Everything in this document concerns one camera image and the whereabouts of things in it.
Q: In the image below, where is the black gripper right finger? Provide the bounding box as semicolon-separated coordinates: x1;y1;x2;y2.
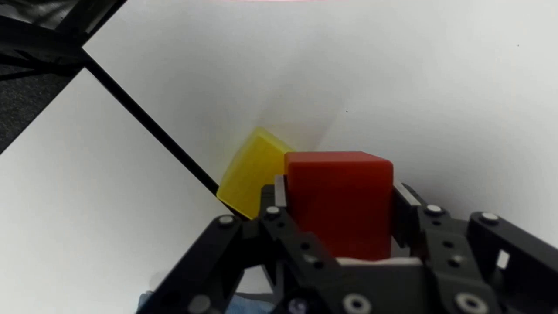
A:
390;182;558;314

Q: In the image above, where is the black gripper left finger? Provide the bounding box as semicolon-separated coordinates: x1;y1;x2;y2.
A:
137;177;351;314

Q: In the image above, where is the orange cube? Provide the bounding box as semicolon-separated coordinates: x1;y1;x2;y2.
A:
285;151;397;263

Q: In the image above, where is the yellow cube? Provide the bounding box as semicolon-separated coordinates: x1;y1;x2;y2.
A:
215;128;294;222

